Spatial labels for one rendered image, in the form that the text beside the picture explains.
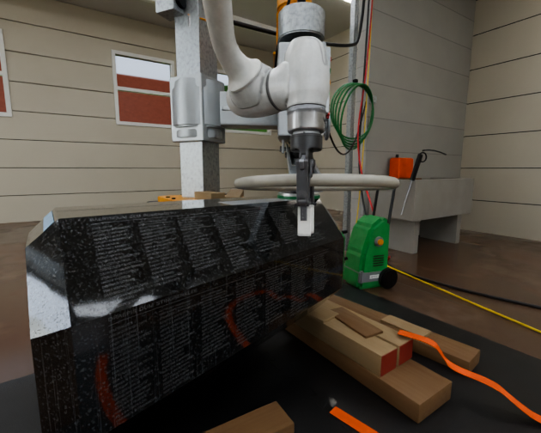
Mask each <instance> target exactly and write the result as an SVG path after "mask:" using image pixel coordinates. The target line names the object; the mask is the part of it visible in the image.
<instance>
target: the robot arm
mask: <svg viewBox="0 0 541 433"><path fill-rule="evenodd" d="M202 2H203V6H204V13H205V18H206V21H207V26H208V29H209V34H210V40H211V43H212V46H213V49H214V51H215V54H216V56H217V58H218V60H219V62H220V64H221V66H222V68H223V69H224V71H225V72H226V74H227V76H228V91H227V97H226V99H227V103H228V107H229V109H230V110H231V111H232V112H233V113H234V114H236V115H238V116H240V117H242V118H248V119H255V118H262V117H267V116H271V115H274V114H277V113H280V112H282V111H287V115H288V133H289V134H291V135H292V136H291V137H290V150H291V151H292V152H296V153H299V159H296V161H295V163H296V204H295V206H298V235H299V236H311V234H313V233H314V206H315V205H316V204H317V203H314V201H315V199H314V186H310V179H311V178H312V177H313V174H315V165H316V163H315V160H314V159H313V152H319V151H321V150H322V148H323V136H322V135H321V134H322V133H324V132H325V114H326V110H325V108H326V102H327V98H328V95H329V87H330V74H329V64H328V57H327V53H326V49H325V45H324V44H323V43H322V42H321V41H320V40H319V39H317V38H315V37H312V36H302V37H297V38H294V39H293V40H292V41H291V42H290V44H289V47H288V49H287V51H286V53H285V56H284V62H281V63H280V64H279V65H278V66H277V67H276V68H274V69H272V68H271V67H270V66H267V65H265V64H263V63H261V62H260V61H259V60H258V59H256V58H255V59H250V58H248V57H246V56H245V55H244V54H243V53H242V51H241V50H240V48H239V47H238V45H237V43H236V39H235V36H234V20H233V10H232V0H202Z"/></svg>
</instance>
